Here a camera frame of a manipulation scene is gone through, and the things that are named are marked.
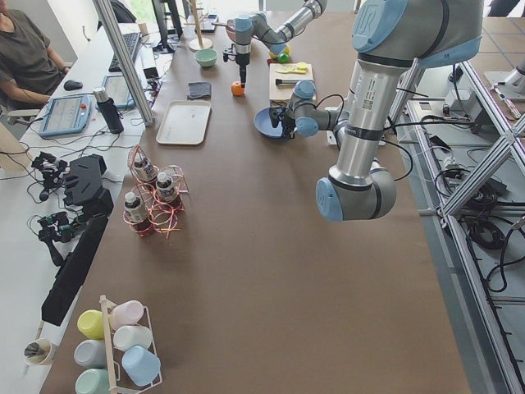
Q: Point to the yellow cup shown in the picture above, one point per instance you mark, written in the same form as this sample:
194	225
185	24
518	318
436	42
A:
90	324

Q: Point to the black thermos bottle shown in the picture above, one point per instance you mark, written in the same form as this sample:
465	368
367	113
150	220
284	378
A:
108	110

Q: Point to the blue round plate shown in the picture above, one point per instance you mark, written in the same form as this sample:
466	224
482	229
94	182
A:
268	122

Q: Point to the lemon half upper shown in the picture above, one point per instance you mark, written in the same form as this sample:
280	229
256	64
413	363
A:
302	67

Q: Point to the grey folded cloth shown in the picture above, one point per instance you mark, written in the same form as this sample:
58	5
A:
199	90

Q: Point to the cream rabbit tray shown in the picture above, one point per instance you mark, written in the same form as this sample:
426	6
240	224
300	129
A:
184	123

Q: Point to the green bowl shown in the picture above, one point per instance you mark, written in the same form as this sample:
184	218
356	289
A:
206	57

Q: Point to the tea bottle back right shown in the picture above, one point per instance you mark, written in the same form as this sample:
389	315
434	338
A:
166	190

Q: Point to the grey cup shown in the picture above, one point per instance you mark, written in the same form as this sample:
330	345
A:
91	354

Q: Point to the tea bottle back left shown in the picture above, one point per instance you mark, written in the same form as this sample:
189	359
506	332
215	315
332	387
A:
143	169

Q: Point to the yellow plastic knife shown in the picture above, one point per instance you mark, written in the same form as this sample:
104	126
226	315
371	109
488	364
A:
293	71

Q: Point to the copper wire bottle rack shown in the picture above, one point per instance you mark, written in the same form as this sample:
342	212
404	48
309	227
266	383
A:
163	216

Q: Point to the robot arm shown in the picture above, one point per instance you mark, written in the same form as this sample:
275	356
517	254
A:
256	26
389	36

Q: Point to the bamboo cutting board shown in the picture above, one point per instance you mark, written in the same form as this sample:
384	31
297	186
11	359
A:
277	95

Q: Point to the blue cup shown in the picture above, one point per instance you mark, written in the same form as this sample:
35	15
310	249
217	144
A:
141	365

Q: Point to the tea bottle front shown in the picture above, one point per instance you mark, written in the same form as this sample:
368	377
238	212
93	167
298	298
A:
136	215

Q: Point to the tea bottle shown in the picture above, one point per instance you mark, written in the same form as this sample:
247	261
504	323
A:
143	169
136	215
166	190

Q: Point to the white cup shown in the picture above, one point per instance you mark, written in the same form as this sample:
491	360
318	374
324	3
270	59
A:
128	336

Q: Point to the steel muddler black tip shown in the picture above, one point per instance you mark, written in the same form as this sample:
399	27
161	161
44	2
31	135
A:
283	83

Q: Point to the seated person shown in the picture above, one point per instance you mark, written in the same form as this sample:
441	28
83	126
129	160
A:
31	69

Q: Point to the blue teach pendant far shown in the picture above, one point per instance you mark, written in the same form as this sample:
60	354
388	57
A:
117	89

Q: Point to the black computer mouse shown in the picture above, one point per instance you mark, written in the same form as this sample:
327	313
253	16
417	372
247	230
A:
71	85

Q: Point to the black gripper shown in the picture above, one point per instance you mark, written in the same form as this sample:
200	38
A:
243	61
288	121

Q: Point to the blue teach pendant near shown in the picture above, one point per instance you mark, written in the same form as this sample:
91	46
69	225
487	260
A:
66	115

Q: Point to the blue teach pendant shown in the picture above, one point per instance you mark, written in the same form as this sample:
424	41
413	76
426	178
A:
66	115
117	89

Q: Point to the wooden cup rack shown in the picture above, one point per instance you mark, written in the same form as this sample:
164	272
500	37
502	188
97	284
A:
119	379

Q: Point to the orange mandarin fruit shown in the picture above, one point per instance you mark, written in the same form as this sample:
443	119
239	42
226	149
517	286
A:
237	89

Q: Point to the wooden cup stand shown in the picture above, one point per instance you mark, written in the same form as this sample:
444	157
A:
200	42

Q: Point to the pink bowl with ice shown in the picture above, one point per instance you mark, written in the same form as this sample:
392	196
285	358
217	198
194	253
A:
230	29

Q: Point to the green lime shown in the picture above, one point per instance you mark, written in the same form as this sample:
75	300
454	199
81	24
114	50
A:
283	58

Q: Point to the pink cup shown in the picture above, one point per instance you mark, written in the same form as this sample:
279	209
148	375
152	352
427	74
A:
128	313

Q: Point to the mint green cup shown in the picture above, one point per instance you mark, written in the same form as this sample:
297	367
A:
93	381

